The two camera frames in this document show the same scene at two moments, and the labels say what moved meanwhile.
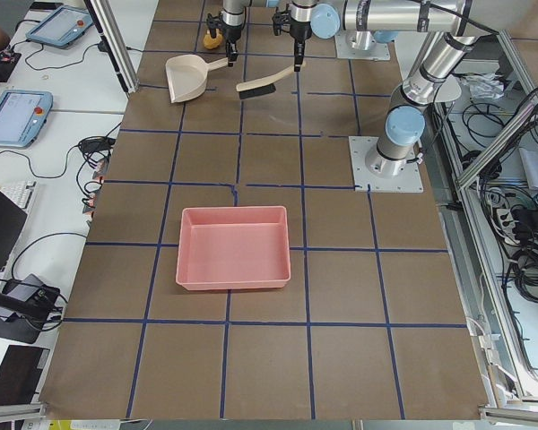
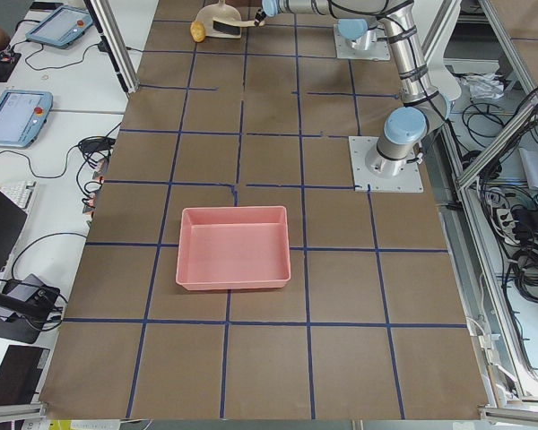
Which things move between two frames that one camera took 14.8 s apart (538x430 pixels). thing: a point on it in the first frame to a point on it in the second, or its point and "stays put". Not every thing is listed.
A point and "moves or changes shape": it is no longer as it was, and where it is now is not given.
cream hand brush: x=263 y=86 moves or changes shape
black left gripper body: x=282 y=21 to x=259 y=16
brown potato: x=212 y=43 to x=197 y=31
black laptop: x=2 y=220 stays put
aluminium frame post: x=107 y=23 stays put
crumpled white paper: x=484 y=85 stays put
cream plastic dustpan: x=187 y=75 moves or changes shape
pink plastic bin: x=229 y=248 stays put
